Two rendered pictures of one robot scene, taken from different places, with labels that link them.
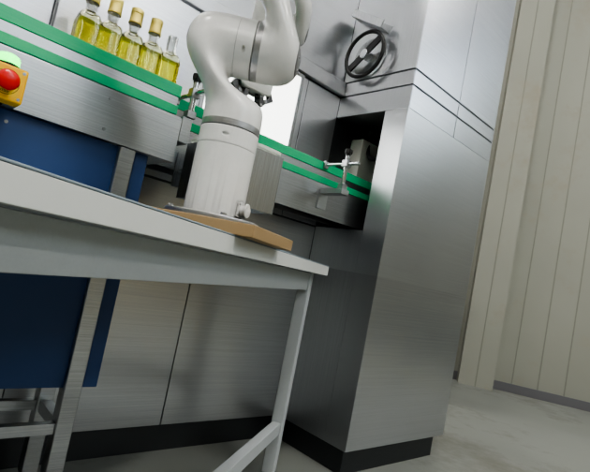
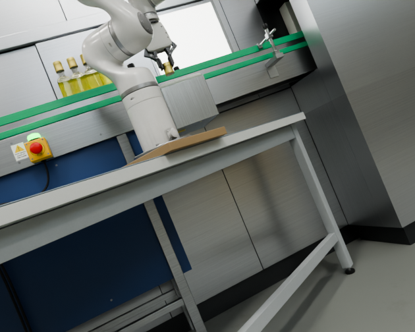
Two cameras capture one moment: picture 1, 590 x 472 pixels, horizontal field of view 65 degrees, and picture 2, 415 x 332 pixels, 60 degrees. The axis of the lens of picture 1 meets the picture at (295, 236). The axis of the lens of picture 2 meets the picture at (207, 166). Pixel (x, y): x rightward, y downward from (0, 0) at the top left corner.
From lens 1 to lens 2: 39 cm
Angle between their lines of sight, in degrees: 26
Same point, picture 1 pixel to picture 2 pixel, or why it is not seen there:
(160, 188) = not seen: hidden behind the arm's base
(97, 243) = (64, 215)
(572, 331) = not seen: outside the picture
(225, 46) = (101, 51)
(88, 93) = (81, 122)
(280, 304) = not seen: hidden behind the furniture
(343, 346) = (356, 156)
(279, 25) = (116, 15)
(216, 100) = (118, 84)
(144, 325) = (214, 218)
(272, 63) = (129, 39)
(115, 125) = (105, 128)
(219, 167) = (141, 120)
